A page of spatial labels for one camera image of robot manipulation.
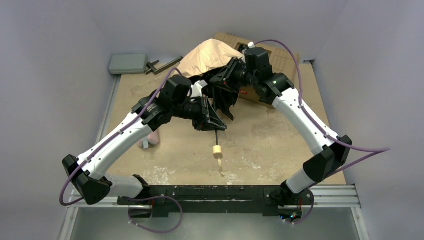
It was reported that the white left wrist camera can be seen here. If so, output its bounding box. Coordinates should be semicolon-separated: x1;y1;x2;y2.
190;80;208;98

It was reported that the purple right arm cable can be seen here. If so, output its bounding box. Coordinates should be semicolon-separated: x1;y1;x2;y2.
253;39;392;181

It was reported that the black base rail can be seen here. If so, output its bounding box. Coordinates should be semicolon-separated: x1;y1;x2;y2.
117;180;313;220

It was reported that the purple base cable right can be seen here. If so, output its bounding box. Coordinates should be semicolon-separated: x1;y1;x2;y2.
281;193;316;226

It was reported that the beige umbrella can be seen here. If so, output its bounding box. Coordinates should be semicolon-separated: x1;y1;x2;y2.
177;38;247;178

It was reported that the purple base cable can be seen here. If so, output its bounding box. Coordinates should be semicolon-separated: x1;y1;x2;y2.
127;195;184;234
281;193;316;226

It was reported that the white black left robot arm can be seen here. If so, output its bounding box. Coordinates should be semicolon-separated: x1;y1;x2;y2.
62;75;227;205

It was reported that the tan plastic toolbox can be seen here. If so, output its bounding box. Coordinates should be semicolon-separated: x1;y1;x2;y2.
213;32;300;108

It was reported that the grey flat box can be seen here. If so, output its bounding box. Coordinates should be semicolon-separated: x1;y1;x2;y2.
108;53;147;75

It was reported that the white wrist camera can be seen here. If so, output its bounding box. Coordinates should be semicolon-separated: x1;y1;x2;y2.
242;42;256;52
190;80;208;98

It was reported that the aluminium frame rail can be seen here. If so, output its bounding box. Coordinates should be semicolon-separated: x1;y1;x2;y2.
57;74;370;240

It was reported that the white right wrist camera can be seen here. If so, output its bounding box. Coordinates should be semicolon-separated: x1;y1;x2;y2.
242;42;256;52

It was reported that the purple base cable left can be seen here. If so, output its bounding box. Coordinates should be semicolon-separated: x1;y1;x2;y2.
127;195;184;234

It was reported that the pink umbrella case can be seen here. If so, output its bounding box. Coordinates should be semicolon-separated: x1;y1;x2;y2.
140;130;160;149

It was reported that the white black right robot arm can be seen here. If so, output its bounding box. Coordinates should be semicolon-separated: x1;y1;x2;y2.
210;47;352;195

